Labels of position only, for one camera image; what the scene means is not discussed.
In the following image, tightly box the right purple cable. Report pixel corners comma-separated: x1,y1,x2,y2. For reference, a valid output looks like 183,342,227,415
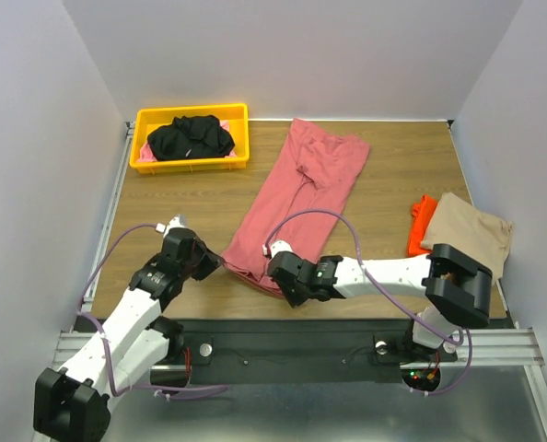
266,209,473,398

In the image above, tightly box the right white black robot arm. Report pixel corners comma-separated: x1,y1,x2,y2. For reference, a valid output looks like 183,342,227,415
267,241,493,359

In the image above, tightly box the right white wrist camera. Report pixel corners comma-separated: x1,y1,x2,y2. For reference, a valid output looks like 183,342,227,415
262,239,293,259

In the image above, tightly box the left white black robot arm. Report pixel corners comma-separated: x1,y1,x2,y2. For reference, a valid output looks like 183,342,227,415
33,217,221,441

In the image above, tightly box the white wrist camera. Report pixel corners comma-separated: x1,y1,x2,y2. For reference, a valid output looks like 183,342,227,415
262,239,293,259
155,214,188,237

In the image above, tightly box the yellow plastic bin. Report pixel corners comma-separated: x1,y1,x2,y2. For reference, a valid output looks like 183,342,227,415
129,103,250,174

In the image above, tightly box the folded beige t shirt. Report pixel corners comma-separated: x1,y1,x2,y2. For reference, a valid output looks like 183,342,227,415
421,192,514,284

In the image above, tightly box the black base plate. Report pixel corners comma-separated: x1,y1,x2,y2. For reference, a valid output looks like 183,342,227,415
150,319,457,385

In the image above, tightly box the folded orange t shirt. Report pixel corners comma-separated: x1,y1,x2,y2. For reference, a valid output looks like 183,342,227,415
406,194,438,257

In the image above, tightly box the black t shirt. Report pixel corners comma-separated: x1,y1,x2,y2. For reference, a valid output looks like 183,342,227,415
146,114,236,162

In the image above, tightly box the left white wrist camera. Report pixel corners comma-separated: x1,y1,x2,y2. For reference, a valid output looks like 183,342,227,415
155,214,188,237

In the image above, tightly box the pink red t shirt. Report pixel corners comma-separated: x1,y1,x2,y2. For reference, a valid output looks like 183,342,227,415
222,119,370,298

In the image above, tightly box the light pink t shirt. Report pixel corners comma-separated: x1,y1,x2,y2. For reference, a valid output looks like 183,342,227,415
137,120,238,163

